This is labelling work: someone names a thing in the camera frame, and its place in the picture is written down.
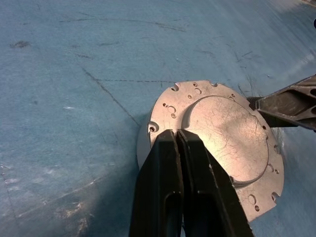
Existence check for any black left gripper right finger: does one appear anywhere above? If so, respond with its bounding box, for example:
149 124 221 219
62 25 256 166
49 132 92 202
176 128 255 237

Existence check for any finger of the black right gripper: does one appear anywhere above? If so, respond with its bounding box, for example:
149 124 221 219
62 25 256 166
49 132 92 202
246 74 316 131

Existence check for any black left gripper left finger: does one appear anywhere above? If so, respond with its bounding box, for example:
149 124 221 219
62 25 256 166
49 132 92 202
128 129 185 237

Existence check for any silver round metal lid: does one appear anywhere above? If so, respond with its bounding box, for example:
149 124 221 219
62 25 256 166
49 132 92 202
147 79 285 224

